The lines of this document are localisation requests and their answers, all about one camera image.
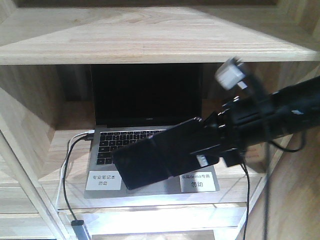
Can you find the white label left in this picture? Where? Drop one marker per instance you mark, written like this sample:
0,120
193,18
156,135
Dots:
103,181

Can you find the grey usb hub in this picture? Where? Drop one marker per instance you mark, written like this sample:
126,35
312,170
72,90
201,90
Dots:
80,229

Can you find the white label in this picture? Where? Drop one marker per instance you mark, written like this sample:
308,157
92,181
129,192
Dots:
197,182
103,181

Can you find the black smartphone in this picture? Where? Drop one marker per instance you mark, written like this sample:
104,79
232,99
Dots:
162,156

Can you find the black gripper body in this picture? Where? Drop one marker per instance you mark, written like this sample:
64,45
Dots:
245,123

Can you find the white label right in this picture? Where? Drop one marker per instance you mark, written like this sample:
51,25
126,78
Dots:
197,182

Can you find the grey laptop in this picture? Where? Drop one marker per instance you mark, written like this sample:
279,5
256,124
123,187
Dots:
135,101

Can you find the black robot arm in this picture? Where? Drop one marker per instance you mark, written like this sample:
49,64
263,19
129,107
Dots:
290,110

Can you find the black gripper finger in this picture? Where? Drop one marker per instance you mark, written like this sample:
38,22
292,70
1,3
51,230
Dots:
210,127
206,149

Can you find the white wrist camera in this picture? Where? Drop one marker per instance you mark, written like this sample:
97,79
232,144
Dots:
229,73

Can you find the wooden shelf unit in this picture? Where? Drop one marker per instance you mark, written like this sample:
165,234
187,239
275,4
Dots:
280,38

